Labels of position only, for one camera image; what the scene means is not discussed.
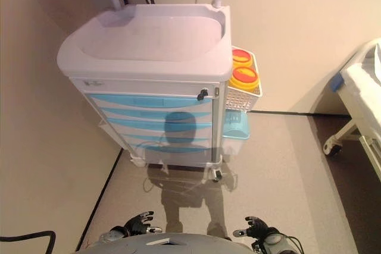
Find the white perforated side basket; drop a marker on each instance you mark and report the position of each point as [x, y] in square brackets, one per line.
[238, 99]

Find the white front cart drawer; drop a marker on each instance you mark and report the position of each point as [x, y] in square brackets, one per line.
[134, 86]

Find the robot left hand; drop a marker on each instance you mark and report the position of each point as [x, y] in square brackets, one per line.
[138, 225]

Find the blue bed corner tag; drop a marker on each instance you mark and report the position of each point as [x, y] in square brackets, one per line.
[337, 82]

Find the bed caster wheel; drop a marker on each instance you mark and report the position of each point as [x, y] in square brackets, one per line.
[332, 148]

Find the cart caster wheel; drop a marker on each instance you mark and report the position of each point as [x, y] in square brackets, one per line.
[216, 175]

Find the white medical cart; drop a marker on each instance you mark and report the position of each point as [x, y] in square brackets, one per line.
[149, 43]

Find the black cart lock key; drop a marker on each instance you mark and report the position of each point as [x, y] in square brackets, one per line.
[202, 94]

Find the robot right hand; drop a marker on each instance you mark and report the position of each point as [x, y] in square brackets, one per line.
[259, 230]

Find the light blue waste bin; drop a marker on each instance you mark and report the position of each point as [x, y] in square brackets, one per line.
[236, 124]

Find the white waste bin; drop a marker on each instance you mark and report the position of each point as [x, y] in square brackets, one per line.
[233, 145]

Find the white hospital bed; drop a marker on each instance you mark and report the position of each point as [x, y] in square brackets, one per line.
[363, 87]

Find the yellow red-lid sharps container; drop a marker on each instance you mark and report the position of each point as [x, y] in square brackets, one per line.
[244, 77]
[242, 57]

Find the grey robot torso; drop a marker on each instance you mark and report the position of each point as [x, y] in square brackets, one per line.
[166, 245]

